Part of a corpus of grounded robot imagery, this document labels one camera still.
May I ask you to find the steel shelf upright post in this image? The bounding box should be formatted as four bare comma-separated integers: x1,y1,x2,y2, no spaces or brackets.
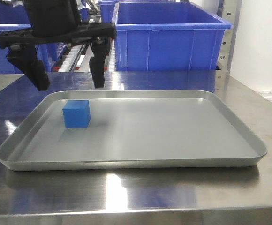
217,0,242,73

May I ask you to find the blue plastic bin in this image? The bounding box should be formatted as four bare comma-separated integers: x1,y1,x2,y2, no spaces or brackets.
0,1,89,75
112,1,232,71
98,0,174,22

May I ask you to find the white roller conveyor rail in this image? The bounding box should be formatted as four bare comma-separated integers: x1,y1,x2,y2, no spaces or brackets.
58,45,88,72

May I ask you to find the blue plastic bin left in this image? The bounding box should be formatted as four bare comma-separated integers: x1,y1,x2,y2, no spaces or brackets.
0,1,89,75

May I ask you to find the grey metal tray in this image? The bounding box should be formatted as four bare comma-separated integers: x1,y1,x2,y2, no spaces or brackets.
0,90,267,171

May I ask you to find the blue plastic bin rear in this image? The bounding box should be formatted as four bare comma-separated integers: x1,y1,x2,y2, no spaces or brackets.
98,0,174,22

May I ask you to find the blue cube block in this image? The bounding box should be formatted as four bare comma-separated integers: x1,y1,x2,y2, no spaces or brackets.
62,100,91,128

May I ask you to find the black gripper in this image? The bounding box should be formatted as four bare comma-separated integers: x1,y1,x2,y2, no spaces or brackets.
0,0,116,91

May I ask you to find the blue plastic bin right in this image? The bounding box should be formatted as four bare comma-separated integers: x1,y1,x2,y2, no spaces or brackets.
112,1,232,71

